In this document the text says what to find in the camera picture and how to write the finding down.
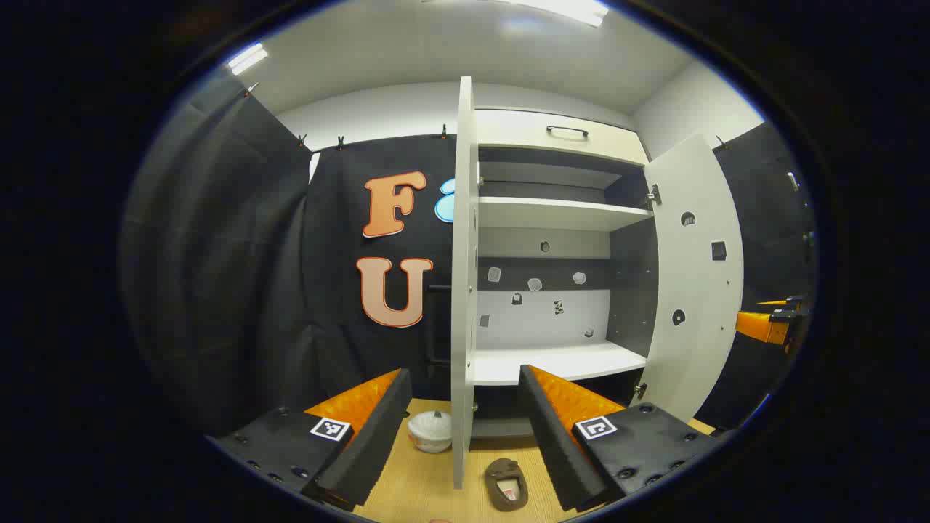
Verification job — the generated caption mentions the white lidded ceramic pot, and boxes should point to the white lidded ceramic pot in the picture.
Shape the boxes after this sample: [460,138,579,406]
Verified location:
[407,410,453,455]

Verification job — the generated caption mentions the white cabinet drawer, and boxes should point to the white cabinet drawer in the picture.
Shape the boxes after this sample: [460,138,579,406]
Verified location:
[476,109,650,166]

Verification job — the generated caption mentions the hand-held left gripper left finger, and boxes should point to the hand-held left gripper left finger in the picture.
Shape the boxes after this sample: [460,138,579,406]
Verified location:
[206,367,413,514]

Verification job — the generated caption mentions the black backdrop cloth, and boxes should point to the black backdrop cloth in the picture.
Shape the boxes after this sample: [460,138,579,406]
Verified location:
[118,73,820,437]

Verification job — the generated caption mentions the white shoe cabinet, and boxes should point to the white shoe cabinet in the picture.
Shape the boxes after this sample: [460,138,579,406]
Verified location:
[465,108,658,440]

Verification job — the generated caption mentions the white shoe cabinet door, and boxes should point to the white shoe cabinet door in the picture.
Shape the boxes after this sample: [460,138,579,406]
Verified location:
[450,76,480,490]
[634,133,745,423]

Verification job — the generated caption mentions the ceiling panel light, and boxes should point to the ceiling panel light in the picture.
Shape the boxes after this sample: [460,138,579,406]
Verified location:
[501,0,610,28]

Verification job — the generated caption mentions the ceiling strip light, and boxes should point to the ceiling strip light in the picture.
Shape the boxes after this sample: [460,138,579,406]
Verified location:
[227,42,268,76]

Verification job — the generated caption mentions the brown fuzzy shoe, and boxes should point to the brown fuzzy shoe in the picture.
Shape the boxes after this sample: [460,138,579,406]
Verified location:
[485,458,525,513]

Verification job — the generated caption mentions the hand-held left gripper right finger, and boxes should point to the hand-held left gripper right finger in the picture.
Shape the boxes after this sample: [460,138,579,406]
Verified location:
[517,364,729,514]

